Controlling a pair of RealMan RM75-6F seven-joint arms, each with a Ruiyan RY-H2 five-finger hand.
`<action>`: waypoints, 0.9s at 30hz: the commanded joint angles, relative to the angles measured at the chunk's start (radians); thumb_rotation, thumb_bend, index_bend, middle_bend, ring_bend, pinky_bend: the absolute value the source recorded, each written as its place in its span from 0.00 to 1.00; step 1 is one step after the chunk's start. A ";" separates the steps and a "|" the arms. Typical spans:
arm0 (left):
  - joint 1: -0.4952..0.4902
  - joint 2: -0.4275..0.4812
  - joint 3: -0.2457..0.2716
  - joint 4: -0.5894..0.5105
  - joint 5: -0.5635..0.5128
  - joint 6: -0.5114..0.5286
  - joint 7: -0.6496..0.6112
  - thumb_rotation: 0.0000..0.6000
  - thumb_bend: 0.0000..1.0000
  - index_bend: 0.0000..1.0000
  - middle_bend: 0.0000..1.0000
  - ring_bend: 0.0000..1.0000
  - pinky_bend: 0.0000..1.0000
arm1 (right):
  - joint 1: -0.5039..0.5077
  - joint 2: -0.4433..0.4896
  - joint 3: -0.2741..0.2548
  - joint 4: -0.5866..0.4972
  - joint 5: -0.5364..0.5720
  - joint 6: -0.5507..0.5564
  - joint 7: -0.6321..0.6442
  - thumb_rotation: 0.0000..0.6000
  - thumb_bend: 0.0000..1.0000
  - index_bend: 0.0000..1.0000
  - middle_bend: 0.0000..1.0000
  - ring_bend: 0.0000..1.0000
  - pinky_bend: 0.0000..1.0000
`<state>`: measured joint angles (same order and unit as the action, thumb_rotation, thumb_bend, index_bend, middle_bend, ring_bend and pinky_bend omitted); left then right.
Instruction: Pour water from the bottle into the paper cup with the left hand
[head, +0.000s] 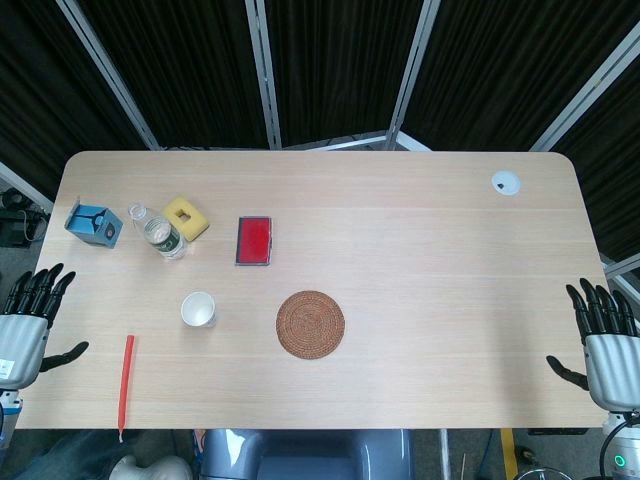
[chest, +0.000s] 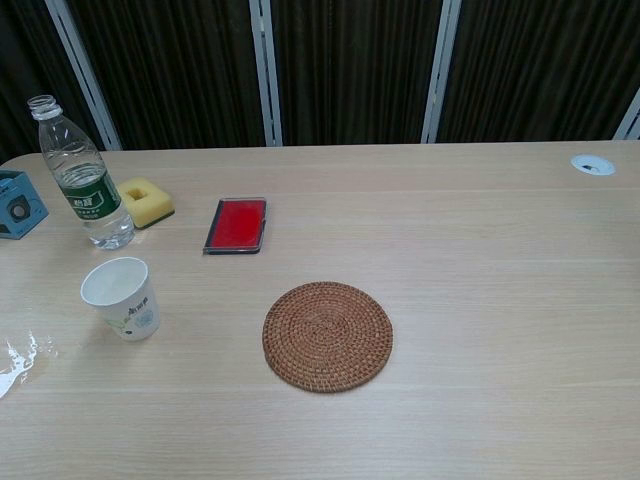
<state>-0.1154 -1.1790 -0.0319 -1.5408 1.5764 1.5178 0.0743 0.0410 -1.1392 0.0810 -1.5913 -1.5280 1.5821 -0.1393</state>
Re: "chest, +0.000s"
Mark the clear green-label plastic water bottle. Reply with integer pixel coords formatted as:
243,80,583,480
26,93,137,251

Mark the white printed paper cup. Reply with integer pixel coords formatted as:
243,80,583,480
80,256,162,343

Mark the clear water puddle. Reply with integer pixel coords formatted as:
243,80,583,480
0,332,57,401

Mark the red ink pad case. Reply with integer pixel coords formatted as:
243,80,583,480
202,196,268,256

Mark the round brown woven coaster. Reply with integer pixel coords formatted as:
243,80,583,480
261,280,395,395

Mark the yellow sponge with square hole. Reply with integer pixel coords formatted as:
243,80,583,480
116,176,177,231

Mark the dark pleated partition panel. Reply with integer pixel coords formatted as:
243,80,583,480
436,0,640,143
65,0,266,150
0,0,107,165
269,0,445,147

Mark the blue cardboard box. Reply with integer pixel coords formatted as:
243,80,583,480
0,169,50,241

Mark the white metal partition post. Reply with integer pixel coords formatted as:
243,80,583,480
248,0,284,148
420,0,462,145
43,0,123,151
613,87,640,142

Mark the white round cable grommet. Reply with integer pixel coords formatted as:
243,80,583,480
570,154,616,177

